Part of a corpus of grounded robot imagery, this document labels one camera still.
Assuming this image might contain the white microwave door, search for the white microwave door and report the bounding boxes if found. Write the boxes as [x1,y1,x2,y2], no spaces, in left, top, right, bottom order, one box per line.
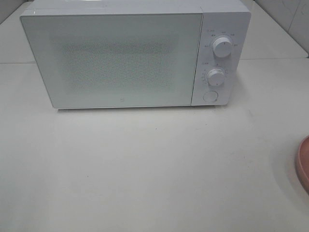
[21,14,202,109]

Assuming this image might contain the pink round plate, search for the pink round plate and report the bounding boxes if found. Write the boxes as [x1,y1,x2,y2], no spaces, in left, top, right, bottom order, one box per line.
[295,136,309,193]

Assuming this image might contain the round white door button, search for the round white door button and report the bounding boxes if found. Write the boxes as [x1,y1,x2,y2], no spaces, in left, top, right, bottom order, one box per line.
[203,91,218,102]

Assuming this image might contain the lower white timer knob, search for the lower white timer knob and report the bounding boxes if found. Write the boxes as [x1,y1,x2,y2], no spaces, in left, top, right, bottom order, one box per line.
[207,68,225,87]

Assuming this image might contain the white microwave oven body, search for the white microwave oven body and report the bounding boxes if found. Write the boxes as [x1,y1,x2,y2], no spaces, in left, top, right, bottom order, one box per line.
[20,0,251,106]

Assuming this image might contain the upper white power knob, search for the upper white power knob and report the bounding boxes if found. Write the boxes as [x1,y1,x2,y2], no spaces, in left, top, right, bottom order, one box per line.
[211,35,233,58]

